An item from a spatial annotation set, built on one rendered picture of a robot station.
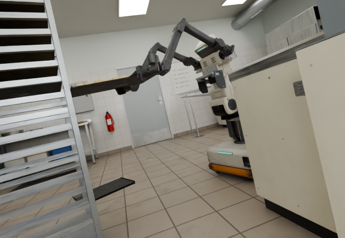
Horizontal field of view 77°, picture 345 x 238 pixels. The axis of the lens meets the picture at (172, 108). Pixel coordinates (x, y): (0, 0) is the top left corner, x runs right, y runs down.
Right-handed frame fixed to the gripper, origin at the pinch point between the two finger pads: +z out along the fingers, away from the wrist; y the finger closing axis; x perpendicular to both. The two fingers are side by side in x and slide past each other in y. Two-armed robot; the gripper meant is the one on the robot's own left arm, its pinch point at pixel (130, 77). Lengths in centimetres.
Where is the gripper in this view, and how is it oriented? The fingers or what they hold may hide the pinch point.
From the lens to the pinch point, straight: 147.5
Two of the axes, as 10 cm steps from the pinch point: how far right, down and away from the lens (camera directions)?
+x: 2.6, -0.7, 9.6
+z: -9.3, 2.4, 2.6
